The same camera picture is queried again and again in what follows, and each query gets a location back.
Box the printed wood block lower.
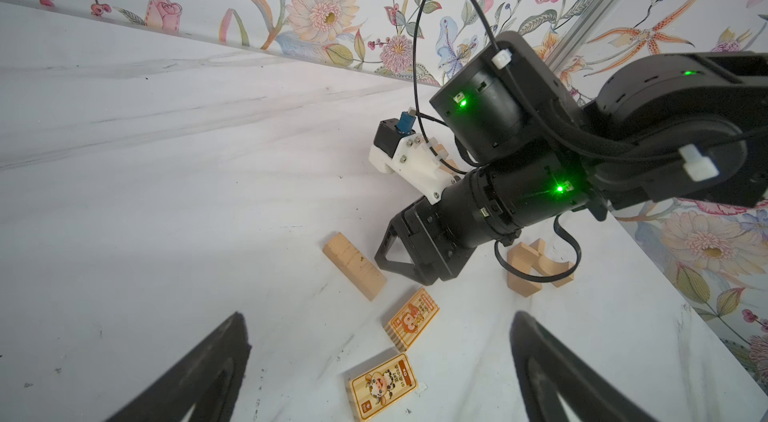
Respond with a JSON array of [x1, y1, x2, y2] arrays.
[[347, 353, 419, 421]]

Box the wood arch block right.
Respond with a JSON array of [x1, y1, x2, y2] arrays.
[[531, 238, 575, 276]]

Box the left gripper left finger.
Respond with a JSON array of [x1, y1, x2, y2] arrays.
[[109, 312, 251, 421]]

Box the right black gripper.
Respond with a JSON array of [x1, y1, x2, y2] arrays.
[[374, 196, 523, 287]]

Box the printed wood block upper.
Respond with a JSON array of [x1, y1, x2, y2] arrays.
[[384, 287, 440, 352]]

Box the long wood block diagonal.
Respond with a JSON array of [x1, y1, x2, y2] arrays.
[[322, 232, 387, 301]]

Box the printed wood block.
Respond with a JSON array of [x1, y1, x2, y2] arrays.
[[347, 353, 419, 421], [384, 287, 440, 352]]

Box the wood arch block left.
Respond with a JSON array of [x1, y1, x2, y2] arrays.
[[507, 242, 542, 297]]

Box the wood arch block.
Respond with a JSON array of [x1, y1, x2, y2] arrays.
[[507, 242, 542, 297], [531, 238, 575, 276]]

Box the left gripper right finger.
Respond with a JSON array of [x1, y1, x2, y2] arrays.
[[509, 311, 653, 421]]

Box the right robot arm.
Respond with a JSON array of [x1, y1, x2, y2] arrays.
[[375, 32, 767, 285]]

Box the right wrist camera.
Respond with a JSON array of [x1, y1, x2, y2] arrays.
[[369, 108, 460, 205]]

